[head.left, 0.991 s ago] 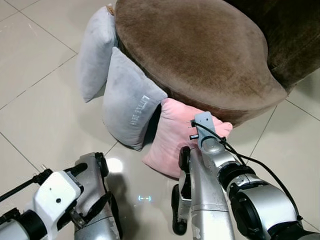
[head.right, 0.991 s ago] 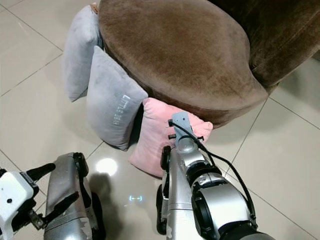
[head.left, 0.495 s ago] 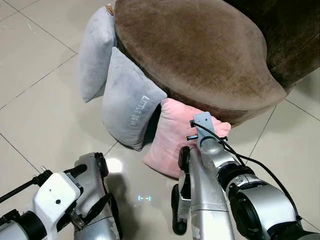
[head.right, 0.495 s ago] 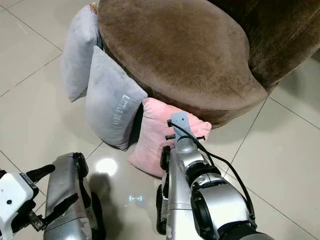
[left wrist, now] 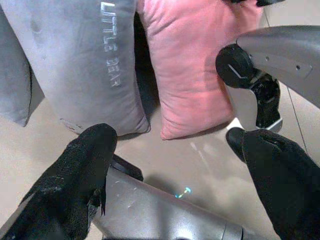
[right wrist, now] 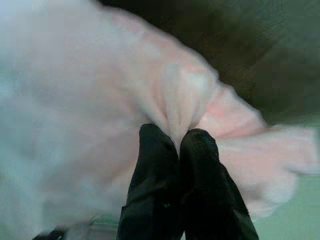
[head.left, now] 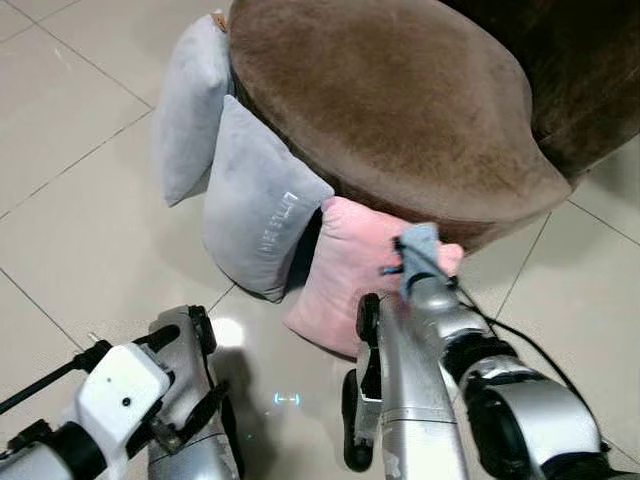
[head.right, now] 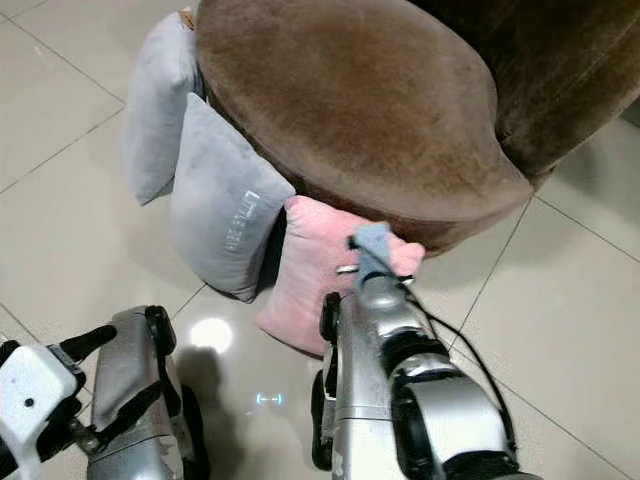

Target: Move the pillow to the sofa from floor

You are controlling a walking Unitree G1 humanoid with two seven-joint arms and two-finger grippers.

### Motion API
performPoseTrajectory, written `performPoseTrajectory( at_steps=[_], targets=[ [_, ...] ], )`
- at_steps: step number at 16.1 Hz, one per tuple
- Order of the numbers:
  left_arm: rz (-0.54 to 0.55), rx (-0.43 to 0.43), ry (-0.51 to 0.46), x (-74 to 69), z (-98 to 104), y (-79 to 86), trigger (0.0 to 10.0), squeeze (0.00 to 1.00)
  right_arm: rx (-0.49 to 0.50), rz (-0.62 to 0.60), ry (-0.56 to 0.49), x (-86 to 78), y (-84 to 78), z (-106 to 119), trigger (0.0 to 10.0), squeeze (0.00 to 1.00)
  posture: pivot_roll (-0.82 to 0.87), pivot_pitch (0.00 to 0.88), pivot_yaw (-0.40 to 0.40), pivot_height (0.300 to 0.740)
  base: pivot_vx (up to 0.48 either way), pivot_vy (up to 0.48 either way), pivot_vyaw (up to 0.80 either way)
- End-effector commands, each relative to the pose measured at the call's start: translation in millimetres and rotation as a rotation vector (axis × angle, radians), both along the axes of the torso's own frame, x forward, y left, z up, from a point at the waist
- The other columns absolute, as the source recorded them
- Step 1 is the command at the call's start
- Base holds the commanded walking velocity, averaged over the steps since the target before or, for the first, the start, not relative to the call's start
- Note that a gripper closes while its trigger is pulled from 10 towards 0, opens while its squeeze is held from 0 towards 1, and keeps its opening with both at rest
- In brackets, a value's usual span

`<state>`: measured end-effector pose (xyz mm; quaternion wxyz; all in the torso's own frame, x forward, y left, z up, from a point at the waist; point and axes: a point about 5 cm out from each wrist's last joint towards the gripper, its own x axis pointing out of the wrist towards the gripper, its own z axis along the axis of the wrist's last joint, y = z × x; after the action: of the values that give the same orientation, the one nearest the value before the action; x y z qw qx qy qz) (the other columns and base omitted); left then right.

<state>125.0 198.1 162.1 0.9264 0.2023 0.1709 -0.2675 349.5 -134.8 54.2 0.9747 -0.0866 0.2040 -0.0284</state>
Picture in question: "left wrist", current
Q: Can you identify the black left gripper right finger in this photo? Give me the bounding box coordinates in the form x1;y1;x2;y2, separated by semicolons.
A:
225;127;320;240

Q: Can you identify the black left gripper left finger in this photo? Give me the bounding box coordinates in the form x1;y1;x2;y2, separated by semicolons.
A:
0;123;118;240

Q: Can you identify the pink pillow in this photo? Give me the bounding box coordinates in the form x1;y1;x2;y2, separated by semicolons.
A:
136;0;266;141

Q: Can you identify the grey pillow with white lettering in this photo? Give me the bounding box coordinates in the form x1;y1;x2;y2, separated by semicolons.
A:
0;0;152;137

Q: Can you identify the plain grey pillow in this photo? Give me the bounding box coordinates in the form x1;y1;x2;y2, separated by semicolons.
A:
0;4;33;128

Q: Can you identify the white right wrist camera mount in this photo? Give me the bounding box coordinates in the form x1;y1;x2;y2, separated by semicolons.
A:
226;84;284;133

